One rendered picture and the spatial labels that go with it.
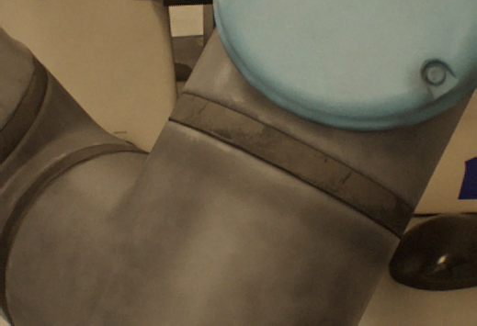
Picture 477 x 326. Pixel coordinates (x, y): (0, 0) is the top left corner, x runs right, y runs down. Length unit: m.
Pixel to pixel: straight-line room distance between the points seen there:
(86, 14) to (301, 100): 0.37
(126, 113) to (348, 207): 0.38
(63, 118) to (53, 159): 0.03
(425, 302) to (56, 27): 0.29
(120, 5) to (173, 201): 0.36
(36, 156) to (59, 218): 0.05
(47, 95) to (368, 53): 0.16
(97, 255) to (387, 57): 0.11
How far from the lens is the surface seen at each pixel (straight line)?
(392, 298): 0.61
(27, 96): 0.39
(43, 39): 0.64
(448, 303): 0.61
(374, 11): 0.29
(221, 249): 0.29
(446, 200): 0.74
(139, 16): 0.64
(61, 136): 0.39
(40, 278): 0.34
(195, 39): 1.41
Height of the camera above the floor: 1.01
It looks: 17 degrees down
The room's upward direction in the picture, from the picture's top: straight up
